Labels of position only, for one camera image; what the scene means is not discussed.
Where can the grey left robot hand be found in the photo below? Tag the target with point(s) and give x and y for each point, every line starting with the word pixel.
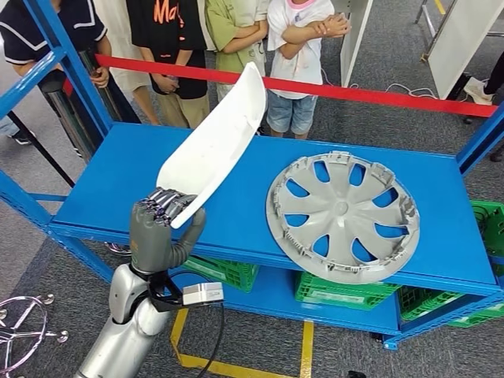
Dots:
pixel 149 235

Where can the white curved plastic part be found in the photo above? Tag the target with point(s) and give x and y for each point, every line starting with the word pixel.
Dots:
pixel 213 146

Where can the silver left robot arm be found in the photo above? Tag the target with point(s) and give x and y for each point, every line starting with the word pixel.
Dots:
pixel 122 339

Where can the blue metal shelf rack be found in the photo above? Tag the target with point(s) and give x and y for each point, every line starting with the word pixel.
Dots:
pixel 118 182

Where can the chrome stool base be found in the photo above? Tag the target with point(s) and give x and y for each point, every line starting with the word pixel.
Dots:
pixel 62 336

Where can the black metal rod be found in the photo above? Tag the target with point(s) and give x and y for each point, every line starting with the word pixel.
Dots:
pixel 39 148

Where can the yellow floor tape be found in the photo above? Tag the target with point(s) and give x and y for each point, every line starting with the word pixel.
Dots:
pixel 306 349

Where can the grey wheel hubcap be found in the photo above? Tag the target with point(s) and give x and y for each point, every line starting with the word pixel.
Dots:
pixel 340 208

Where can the red barrier tape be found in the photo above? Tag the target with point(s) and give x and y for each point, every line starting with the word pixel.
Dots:
pixel 354 95

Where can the black stanchion post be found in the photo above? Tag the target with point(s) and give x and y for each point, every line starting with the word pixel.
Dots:
pixel 69 117
pixel 102 91

